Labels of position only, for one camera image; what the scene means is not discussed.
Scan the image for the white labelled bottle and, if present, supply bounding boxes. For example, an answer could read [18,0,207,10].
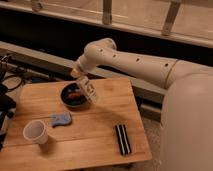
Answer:
[76,76,97,103]

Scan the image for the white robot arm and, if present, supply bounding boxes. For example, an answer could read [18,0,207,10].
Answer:
[71,38,213,171]

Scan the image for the red food in bowl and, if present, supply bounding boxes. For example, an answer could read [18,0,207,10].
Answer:
[67,92,82,100]

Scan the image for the black bowl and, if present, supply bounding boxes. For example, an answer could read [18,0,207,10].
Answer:
[60,83,89,108]

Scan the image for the blue sponge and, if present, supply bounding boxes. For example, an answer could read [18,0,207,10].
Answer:
[51,112,72,127]

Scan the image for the wooden table board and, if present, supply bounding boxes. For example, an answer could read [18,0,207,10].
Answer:
[0,78,152,171]

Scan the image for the white paper cup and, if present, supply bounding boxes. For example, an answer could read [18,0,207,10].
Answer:
[23,120,48,144]

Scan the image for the black striped rectangular box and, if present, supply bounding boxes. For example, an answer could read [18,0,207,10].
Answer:
[115,124,132,155]

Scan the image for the black equipment at left edge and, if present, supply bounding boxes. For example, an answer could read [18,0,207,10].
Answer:
[0,83,16,150]

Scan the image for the black cables at left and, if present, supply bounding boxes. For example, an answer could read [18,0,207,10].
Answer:
[0,53,28,93]

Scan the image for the metal rail frame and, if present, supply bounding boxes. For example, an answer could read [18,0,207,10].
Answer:
[0,0,213,48]

